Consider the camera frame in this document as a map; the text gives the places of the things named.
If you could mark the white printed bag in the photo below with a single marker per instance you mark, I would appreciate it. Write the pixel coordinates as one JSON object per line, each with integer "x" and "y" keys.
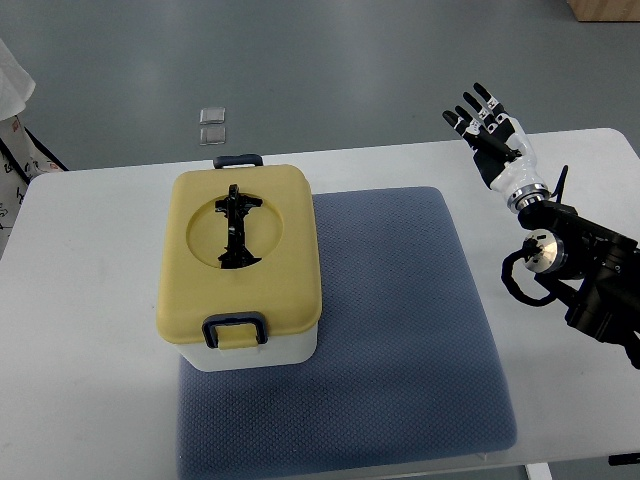
{"x": 23, "y": 156}

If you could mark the yellow storage box lid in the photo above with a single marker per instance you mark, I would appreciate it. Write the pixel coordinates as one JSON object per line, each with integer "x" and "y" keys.
{"x": 285, "y": 283}

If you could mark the blue grey fabric mat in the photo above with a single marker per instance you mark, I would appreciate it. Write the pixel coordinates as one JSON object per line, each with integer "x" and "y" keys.
{"x": 406, "y": 368}

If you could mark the dark latch clip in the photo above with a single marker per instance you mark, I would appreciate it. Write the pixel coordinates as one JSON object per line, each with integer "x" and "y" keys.
{"x": 232, "y": 161}
{"x": 235, "y": 330}

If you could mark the dark rear latch clip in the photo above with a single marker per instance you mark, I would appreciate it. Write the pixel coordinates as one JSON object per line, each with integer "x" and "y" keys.
{"x": 232, "y": 161}

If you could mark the upper floor tape square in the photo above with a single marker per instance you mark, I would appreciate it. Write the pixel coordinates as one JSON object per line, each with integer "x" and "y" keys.
{"x": 212, "y": 115}

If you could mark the white storage box base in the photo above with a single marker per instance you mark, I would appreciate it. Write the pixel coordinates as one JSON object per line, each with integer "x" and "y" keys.
{"x": 277, "y": 351}

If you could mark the cardboard box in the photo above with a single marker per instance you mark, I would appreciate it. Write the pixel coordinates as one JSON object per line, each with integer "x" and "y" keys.
{"x": 605, "y": 10}

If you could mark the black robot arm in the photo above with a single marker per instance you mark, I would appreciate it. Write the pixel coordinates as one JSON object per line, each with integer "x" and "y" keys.
{"x": 592, "y": 270}

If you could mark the dark front latch clip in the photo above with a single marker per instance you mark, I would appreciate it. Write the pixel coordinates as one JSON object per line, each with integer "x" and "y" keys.
{"x": 235, "y": 330}

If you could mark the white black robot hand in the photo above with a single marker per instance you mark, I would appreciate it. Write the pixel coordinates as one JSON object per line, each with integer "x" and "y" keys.
{"x": 502, "y": 152}

